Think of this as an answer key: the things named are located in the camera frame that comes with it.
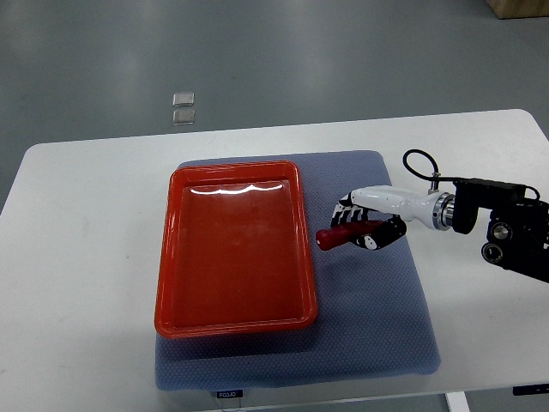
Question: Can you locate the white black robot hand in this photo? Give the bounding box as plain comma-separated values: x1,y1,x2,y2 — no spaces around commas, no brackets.
330,185,444,251

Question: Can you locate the red chili pepper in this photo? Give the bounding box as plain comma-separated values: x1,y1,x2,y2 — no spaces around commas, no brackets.
315,221,383,251

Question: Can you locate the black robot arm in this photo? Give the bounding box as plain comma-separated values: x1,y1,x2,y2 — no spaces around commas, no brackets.
441,177,548,282

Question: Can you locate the red plastic tray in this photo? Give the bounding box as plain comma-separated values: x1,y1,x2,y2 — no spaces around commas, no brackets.
154,161,317,339

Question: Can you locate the blue-grey textured mat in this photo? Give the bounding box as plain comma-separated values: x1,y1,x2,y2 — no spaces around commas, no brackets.
155,150,440,391

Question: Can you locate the white table leg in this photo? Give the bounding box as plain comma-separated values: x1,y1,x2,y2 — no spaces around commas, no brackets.
444,391,470,412

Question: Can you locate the cardboard box corner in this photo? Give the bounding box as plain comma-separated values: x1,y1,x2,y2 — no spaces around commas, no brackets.
486,0,548,20

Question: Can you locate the upper metal floor plate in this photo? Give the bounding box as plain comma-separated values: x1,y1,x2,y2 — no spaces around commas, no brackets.
172,91,195,107

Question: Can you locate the dark label right table edge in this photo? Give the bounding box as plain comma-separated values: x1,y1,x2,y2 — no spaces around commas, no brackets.
512,384,549,396

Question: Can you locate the black table label tag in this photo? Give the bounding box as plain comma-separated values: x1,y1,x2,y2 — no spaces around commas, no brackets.
216,390,244,399

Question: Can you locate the black cable loop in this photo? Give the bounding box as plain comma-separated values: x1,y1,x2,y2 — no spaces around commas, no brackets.
401,148,456,197

